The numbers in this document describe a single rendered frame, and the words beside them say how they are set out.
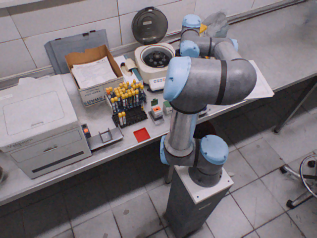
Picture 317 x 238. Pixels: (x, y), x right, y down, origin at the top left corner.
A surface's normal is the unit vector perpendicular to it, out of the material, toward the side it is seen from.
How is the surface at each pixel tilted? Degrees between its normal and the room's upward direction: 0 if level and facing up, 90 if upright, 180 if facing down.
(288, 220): 0
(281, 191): 0
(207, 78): 38
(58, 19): 90
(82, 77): 0
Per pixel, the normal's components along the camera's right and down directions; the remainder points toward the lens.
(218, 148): 0.15, -0.58
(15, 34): 0.44, 0.74
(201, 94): -0.10, 0.66
